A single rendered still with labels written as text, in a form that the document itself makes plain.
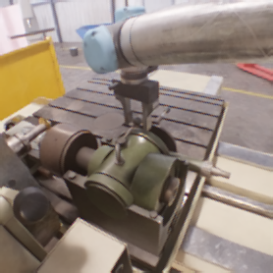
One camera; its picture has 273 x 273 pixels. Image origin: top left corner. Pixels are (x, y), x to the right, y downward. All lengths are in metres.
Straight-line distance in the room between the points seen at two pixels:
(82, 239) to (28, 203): 0.16
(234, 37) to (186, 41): 0.05
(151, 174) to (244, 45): 0.38
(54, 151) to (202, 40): 0.55
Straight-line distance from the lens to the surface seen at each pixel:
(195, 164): 0.67
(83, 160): 0.66
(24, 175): 0.43
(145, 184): 0.50
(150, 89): 0.51
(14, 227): 0.39
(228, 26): 0.21
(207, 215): 1.15
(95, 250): 0.35
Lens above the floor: 1.66
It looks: 37 degrees down
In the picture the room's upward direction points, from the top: 4 degrees counter-clockwise
